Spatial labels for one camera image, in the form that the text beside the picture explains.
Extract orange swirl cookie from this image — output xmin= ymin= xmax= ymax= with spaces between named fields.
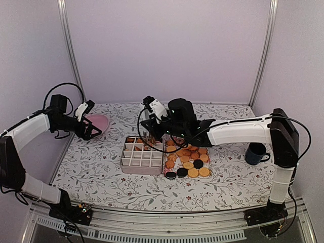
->
xmin=127 ymin=138 xmax=135 ymax=143

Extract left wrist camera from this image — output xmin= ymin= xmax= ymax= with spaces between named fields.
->
xmin=74 ymin=100 xmax=95 ymax=122

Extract floral cookie tray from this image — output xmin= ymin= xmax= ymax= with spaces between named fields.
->
xmin=163 ymin=135 xmax=212 ymax=179

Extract yellow round biscuit left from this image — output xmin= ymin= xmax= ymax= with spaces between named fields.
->
xmin=187 ymin=168 xmax=199 ymax=178

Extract yellow round biscuit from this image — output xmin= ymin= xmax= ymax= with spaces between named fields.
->
xmin=187 ymin=168 xmax=199 ymax=178
xmin=199 ymin=167 xmax=211 ymax=177

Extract floral tablecloth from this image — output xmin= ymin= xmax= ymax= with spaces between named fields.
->
xmin=52 ymin=103 xmax=274 ymax=212

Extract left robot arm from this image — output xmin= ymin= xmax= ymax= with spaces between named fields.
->
xmin=1 ymin=94 xmax=102 ymax=220

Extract black camera cable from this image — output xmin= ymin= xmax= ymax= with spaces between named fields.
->
xmin=43 ymin=82 xmax=86 ymax=107

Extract left aluminium frame post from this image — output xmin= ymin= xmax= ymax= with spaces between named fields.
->
xmin=57 ymin=0 xmax=86 ymax=100

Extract metal serving tongs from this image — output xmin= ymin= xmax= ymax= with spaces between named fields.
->
xmin=141 ymin=108 xmax=156 ymax=146

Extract black sandwich cookie left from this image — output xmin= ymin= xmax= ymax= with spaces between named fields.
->
xmin=165 ymin=172 xmax=177 ymax=180

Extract black sandwich cookie right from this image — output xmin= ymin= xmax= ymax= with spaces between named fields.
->
xmin=177 ymin=168 xmax=188 ymax=178

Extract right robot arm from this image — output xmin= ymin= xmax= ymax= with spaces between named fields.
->
xmin=137 ymin=96 xmax=299 ymax=221

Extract black sandwich cookie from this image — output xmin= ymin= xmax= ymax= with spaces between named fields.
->
xmin=177 ymin=168 xmax=188 ymax=178
xmin=165 ymin=172 xmax=177 ymax=180

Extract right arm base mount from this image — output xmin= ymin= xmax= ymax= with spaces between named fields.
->
xmin=244 ymin=202 xmax=288 ymax=226

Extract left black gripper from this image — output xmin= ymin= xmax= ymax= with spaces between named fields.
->
xmin=54 ymin=115 xmax=102 ymax=140

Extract pink plate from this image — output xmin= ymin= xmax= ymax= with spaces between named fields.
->
xmin=86 ymin=114 xmax=109 ymax=133

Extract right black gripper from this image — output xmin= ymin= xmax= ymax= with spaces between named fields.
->
xmin=140 ymin=114 xmax=187 ymax=141

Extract aluminium frame post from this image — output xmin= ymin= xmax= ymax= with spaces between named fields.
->
xmin=249 ymin=0 xmax=278 ymax=108
xmin=57 ymin=0 xmax=86 ymax=100

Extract yellow round biscuit right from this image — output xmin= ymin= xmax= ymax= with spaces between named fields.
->
xmin=199 ymin=167 xmax=211 ymax=177

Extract right aluminium frame post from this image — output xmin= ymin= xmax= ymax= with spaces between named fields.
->
xmin=249 ymin=0 xmax=278 ymax=108

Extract pink divided cookie tin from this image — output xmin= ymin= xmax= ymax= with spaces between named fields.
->
xmin=120 ymin=136 xmax=164 ymax=176

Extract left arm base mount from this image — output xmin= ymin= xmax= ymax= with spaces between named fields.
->
xmin=48 ymin=204 xmax=93 ymax=226

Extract front aluminium rail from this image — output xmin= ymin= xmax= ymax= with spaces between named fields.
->
xmin=22 ymin=197 xmax=317 ymax=242

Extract dark blue mug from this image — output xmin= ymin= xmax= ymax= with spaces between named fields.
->
xmin=245 ymin=143 xmax=271 ymax=166

